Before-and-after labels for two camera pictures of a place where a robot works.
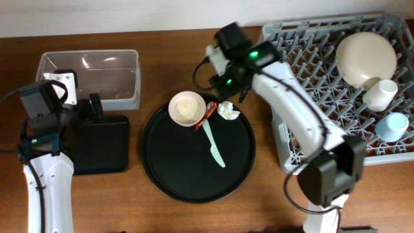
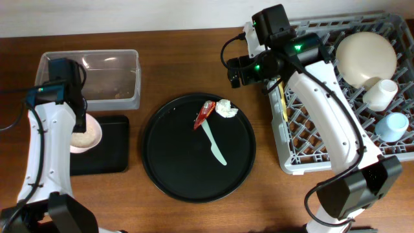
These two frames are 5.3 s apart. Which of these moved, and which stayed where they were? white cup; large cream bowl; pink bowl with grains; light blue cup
Moved: pink bowl with grains
Stayed: large cream bowl; light blue cup; white cup
